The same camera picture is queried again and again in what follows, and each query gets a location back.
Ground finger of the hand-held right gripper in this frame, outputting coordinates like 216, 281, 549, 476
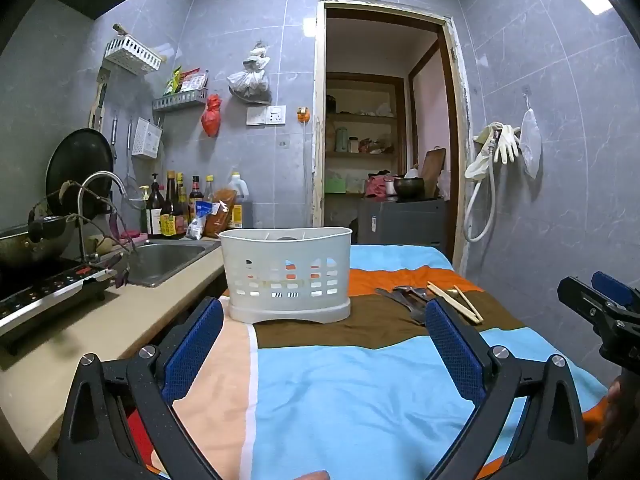
557, 276, 626, 333
591, 270, 640, 311

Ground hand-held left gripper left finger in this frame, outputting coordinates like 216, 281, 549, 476
57, 296, 224, 480

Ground brown cap sauce bottle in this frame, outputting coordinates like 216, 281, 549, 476
162, 170, 187, 238

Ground cream rubber glove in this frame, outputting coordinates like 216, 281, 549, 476
492, 122, 522, 163
464, 121, 501, 181

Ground white plastic bag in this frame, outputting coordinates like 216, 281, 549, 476
227, 42, 273, 103

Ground curved steel faucet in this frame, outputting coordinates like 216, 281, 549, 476
77, 171, 126, 261

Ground metal wok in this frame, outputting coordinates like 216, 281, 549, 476
0, 215, 76, 271

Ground white wall utensil holder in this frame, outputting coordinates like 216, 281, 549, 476
132, 117, 163, 159

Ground wooden cutting board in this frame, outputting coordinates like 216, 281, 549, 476
422, 147, 447, 196

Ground seasoning packets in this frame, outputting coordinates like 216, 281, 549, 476
165, 66, 208, 95

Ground brown packet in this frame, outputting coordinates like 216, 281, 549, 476
202, 189, 239, 239

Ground striped cloth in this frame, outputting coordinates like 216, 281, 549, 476
125, 244, 608, 480

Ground dark pot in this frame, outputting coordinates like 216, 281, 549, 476
393, 176, 426, 200

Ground induction cooker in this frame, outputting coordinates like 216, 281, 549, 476
0, 257, 118, 346

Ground wooden chopstick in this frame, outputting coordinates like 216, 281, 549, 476
426, 282, 483, 323
453, 285, 485, 321

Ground blue white packet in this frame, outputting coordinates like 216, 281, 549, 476
186, 201, 221, 241

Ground door frame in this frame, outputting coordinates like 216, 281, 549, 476
312, 0, 471, 276

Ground wooden hanging utensil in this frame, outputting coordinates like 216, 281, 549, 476
89, 67, 108, 131

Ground yellow cap dark bottle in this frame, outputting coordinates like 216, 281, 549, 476
176, 172, 191, 223

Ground black frying pan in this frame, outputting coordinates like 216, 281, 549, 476
45, 128, 116, 218

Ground steel sink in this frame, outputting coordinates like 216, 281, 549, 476
117, 240, 222, 288

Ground white wall basket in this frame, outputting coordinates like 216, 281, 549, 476
103, 35, 163, 76

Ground white shower hose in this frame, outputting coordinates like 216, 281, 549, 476
462, 130, 502, 243

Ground red plastic bag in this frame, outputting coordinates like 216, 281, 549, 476
201, 94, 222, 137

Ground white hanging mesh bag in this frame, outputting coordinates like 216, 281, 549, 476
517, 92, 543, 179

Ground person's right hand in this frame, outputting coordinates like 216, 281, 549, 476
602, 377, 632, 443

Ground dark pump bottle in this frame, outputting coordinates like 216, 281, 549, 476
140, 172, 167, 238

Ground hanging metal strainer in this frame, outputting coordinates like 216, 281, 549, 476
122, 120, 147, 211

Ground pink cloth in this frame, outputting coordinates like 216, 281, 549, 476
365, 175, 396, 198

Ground white plastic utensil basket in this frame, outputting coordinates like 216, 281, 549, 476
219, 226, 353, 324

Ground grey wall shelf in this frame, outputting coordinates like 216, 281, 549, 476
152, 87, 208, 112

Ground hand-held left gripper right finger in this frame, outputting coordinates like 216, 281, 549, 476
424, 297, 590, 480

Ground wooden shelf unit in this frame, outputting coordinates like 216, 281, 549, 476
325, 72, 407, 196

